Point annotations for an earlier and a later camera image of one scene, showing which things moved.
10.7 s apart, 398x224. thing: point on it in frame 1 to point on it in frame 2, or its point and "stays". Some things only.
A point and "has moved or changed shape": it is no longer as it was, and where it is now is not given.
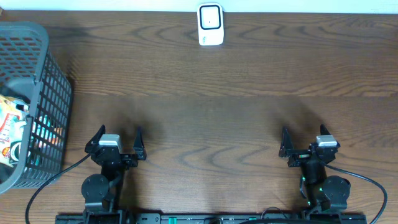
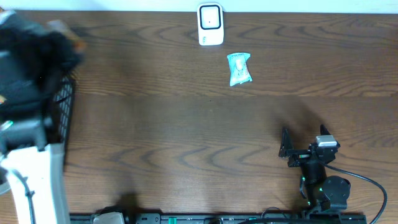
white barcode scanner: x=210 y=23 stays
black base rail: x=150 y=218 stays
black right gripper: x=286 y=149 stays
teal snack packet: x=45 y=132 has moved or changed shape
